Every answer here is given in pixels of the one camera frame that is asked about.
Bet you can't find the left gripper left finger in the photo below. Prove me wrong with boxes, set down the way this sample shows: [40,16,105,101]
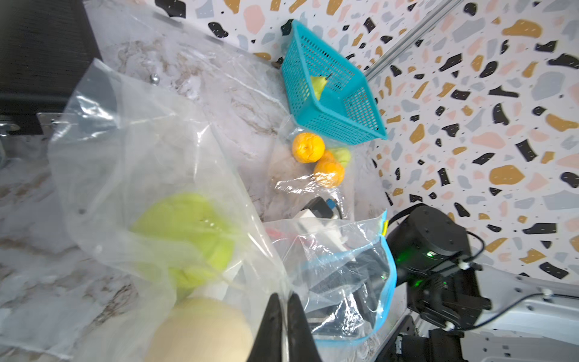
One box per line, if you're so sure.
[247,293,286,362]

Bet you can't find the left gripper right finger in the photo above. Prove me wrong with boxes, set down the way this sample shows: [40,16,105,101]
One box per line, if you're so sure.
[287,293,322,362]

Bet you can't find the beige round fruit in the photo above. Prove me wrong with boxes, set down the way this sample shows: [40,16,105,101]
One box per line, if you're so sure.
[145,298,253,362]

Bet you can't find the clear blue zip-top bag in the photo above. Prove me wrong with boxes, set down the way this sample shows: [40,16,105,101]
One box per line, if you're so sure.
[48,60,397,361]

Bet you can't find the green apple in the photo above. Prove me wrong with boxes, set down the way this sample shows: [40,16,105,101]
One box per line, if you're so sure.
[131,192,237,291]

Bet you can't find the green pear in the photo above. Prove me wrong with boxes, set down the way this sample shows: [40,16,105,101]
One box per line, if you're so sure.
[311,75,330,100]

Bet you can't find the clear red zip-top bag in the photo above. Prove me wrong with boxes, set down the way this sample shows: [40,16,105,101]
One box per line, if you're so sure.
[263,116,385,221]

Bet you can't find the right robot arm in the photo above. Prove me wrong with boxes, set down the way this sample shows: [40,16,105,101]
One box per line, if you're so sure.
[374,204,578,361]

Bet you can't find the orange fruit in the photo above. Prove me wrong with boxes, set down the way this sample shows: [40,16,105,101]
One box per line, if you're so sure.
[314,151,345,189]

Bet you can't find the green lime fruit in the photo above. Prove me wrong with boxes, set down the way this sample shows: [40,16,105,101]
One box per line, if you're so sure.
[330,147,351,167]

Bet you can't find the yellow lemon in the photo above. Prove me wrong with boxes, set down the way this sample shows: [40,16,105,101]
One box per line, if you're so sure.
[292,132,326,164]

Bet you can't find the teal plastic basket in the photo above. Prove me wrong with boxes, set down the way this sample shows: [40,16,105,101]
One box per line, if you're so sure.
[281,21,388,146]

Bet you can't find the silver small bell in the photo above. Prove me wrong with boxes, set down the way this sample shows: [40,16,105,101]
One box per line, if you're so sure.
[149,74,160,86]

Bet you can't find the black briefcase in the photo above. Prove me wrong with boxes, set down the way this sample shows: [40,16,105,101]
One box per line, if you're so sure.
[1,0,102,136]

